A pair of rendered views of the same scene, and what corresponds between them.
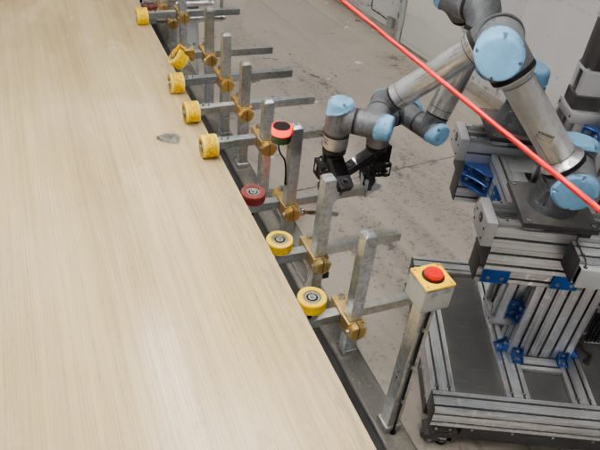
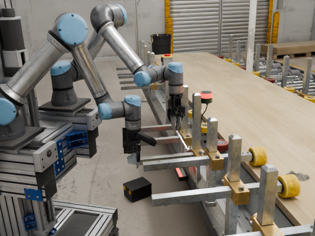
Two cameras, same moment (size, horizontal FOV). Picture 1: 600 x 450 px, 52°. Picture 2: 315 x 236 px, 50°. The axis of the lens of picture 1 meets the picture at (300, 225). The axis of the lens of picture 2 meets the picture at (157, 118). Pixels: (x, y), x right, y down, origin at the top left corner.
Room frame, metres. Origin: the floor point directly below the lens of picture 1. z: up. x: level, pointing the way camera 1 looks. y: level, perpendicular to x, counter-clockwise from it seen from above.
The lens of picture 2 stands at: (3.20, 0.32, 1.59)
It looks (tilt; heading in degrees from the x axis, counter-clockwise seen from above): 20 degrees down; 197
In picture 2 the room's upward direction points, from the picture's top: 2 degrees counter-clockwise
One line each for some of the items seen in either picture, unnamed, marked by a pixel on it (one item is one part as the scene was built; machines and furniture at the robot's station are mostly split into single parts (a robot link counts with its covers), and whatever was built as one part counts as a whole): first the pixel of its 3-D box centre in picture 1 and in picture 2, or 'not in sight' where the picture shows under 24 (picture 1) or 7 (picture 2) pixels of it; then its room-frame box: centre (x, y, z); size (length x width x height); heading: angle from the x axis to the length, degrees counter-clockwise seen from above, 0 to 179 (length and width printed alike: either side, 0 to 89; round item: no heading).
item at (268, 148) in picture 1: (262, 140); (213, 157); (1.89, 0.16, 0.95); 0.13 x 0.06 x 0.05; 26
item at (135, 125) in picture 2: (377, 138); (133, 123); (1.82, -0.22, 1.04); 0.08 x 0.08 x 0.05
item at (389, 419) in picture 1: (405, 369); (168, 97); (0.96, -0.29, 0.93); 0.05 x 0.04 x 0.45; 26
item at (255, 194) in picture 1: (252, 204); (219, 151); (1.64, 0.16, 0.85); 0.08 x 0.08 x 0.11
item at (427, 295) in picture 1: (429, 288); (167, 61); (0.96, -0.28, 1.18); 0.07 x 0.07 x 0.08; 26
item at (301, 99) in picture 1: (254, 104); (222, 192); (2.16, 0.23, 0.95); 0.50 x 0.04 x 0.04; 116
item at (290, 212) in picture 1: (285, 204); (198, 153); (1.67, 0.06, 0.85); 0.13 x 0.06 x 0.05; 26
